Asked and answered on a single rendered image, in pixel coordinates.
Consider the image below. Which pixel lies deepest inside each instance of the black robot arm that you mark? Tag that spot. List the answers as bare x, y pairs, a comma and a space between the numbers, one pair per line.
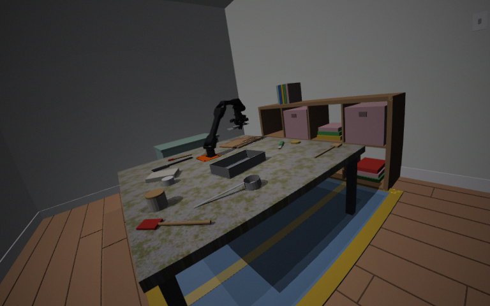
211, 139

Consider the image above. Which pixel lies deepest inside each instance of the grey cylinder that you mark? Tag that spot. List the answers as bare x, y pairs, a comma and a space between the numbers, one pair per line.
168, 181

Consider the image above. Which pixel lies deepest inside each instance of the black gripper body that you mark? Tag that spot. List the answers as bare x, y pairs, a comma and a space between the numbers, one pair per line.
238, 118

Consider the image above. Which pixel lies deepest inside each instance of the grey canister with brown lid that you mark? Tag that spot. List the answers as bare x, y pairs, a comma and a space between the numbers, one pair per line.
156, 200

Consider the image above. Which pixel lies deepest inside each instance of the beige flat rectangular block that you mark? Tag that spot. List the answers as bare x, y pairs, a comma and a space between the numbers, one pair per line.
158, 175

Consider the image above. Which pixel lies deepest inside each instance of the wooden board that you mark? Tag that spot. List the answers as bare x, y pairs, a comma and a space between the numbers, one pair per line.
241, 142

